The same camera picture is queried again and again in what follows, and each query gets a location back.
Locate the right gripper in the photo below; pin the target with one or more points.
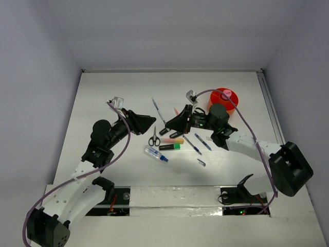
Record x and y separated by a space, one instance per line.
180 122

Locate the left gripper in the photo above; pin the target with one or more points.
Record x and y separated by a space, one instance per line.
131 122

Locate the blue gel pen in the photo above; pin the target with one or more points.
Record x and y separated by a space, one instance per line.
158 111
202 141

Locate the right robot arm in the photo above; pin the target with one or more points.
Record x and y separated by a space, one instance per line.
231 139

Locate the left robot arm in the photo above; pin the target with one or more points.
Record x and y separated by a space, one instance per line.
49 224

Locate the purple cap highlighter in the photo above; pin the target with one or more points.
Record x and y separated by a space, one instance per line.
175 135

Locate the orange cap highlighter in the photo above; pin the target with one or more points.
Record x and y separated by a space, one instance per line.
163 131

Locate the green cap highlighter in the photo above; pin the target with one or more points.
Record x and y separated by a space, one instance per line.
169 147

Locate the yellow cap translucent highlighter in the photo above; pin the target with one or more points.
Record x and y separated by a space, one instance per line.
172 140

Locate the blue grip ballpoint pen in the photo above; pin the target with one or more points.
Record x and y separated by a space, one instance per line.
192 145

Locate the blue cap glue bottle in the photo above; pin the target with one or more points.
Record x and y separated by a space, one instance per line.
155 154

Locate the orange round organizer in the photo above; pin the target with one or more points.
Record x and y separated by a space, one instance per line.
217 97

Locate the blue pen cap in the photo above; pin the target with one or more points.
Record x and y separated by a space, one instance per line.
201 162

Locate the black handled scissors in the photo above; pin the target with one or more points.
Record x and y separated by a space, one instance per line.
154 140

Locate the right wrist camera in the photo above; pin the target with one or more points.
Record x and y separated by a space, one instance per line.
191 97

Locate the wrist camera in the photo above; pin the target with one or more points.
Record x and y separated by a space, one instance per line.
116 102
191 97

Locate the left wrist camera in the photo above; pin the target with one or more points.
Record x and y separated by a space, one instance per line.
116 102

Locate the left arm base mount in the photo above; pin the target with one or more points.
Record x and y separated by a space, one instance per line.
119 206

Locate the aluminium side rail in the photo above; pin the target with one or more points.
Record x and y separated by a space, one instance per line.
270 137

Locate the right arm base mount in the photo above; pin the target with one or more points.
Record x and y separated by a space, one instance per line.
237 201

